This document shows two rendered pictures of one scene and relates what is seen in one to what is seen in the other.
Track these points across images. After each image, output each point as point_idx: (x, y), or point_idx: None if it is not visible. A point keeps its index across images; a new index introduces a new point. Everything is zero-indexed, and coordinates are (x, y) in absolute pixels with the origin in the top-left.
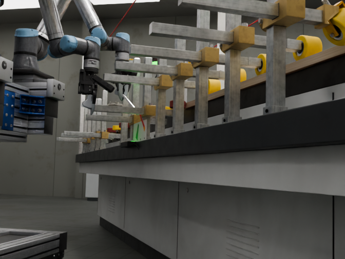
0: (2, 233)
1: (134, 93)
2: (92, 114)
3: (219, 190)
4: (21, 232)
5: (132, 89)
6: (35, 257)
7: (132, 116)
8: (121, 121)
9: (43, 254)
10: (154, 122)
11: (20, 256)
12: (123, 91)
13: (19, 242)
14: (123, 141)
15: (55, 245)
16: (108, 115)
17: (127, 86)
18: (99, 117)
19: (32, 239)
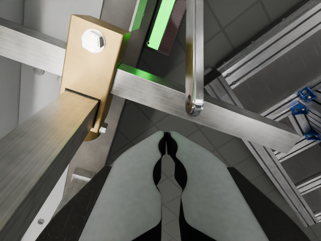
0: (264, 111)
1: (23, 179)
2: (282, 129)
3: None
4: (244, 109)
5: (5, 238)
6: (266, 33)
7: (118, 61)
8: (166, 80)
9: (249, 45)
10: (7, 22)
11: (299, 11)
12: (155, 180)
13: (299, 28)
14: (82, 179)
15: (225, 65)
16: (224, 106)
17: (113, 216)
18: (251, 114)
19: (274, 43)
